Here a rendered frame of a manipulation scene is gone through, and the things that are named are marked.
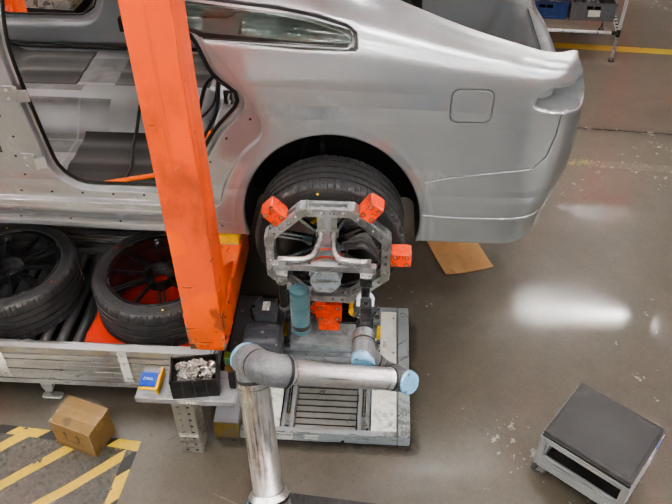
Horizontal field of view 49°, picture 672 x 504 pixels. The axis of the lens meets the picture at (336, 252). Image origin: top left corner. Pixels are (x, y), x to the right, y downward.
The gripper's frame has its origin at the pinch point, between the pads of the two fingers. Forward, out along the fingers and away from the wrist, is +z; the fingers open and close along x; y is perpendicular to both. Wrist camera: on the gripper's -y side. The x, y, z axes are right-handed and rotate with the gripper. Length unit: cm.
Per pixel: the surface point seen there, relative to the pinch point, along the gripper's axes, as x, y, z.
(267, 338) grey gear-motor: -45, 42, 10
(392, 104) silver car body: 8, -64, 44
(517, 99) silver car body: 57, -67, 44
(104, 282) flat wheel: -127, 32, 33
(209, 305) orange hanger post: -64, 2, -8
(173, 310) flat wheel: -89, 32, 16
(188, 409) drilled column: -76, 49, -27
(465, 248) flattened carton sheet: 59, 82, 124
